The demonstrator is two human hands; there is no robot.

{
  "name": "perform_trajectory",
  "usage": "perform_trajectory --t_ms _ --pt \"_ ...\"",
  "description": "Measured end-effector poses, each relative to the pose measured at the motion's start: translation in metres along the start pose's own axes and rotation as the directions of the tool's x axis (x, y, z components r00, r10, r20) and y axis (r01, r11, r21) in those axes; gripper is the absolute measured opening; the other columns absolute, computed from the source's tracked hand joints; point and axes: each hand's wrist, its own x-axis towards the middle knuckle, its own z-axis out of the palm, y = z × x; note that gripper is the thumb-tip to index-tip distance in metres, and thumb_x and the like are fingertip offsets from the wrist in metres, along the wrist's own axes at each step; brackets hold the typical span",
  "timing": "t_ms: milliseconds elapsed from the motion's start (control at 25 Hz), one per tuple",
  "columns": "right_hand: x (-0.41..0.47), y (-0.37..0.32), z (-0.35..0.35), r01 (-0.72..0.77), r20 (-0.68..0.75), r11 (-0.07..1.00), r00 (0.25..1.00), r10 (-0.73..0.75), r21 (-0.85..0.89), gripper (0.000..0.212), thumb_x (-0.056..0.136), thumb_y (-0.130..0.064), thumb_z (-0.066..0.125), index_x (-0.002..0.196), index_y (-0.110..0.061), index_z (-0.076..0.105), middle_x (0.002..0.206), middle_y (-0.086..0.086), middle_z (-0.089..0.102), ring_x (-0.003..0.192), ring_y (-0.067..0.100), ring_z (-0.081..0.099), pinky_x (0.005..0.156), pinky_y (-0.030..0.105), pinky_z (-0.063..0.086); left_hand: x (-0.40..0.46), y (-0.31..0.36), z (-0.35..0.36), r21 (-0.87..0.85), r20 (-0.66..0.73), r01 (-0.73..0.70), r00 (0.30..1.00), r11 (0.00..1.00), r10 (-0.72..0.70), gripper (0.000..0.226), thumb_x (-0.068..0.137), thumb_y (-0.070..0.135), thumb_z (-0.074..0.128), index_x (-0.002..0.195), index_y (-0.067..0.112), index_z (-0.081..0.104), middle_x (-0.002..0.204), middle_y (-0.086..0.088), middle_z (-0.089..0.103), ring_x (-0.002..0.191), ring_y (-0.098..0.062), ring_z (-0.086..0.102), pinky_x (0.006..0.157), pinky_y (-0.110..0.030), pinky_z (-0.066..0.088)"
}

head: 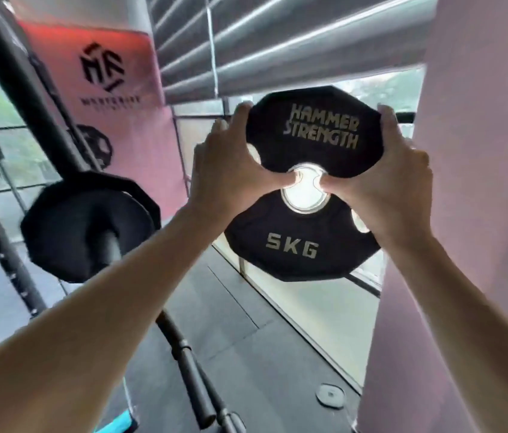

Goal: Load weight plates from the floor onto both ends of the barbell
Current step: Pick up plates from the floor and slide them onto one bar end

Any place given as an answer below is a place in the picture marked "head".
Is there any black aerobic step cyan trim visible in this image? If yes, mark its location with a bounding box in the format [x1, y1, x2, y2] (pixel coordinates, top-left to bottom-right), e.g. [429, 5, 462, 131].
[93, 378, 140, 433]

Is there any grey striped roller blind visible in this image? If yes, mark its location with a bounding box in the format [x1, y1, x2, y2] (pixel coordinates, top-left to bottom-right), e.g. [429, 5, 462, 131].
[148, 0, 440, 104]

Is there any person's left forearm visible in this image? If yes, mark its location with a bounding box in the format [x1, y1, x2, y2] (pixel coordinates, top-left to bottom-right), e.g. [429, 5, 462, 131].
[0, 207, 232, 433]

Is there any grey floor socket cover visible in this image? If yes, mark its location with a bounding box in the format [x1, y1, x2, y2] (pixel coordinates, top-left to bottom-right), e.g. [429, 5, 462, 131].
[315, 382, 347, 410]

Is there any black power rack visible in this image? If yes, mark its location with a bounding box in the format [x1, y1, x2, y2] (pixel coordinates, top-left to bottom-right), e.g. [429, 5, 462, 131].
[0, 0, 104, 319]

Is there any person's right forearm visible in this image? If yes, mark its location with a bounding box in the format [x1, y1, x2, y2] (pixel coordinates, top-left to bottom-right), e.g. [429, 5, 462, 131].
[387, 234, 508, 433]

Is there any red banner black logo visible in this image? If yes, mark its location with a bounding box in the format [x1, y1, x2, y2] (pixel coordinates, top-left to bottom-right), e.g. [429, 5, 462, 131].
[19, 20, 190, 217]

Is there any black round grip weight plate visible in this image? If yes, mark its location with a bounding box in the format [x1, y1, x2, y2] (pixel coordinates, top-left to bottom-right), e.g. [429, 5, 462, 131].
[75, 124, 114, 171]

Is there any person's right hand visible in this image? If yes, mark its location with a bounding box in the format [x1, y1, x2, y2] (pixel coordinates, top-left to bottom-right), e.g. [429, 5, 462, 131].
[319, 104, 435, 251]

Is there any large black octagonal weight plate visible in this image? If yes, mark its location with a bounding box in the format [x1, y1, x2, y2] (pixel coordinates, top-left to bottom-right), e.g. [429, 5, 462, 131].
[20, 170, 163, 284]
[224, 84, 386, 283]

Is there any person's left hand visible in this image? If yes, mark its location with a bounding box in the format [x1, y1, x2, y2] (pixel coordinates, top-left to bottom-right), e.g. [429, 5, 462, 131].
[188, 101, 304, 230]

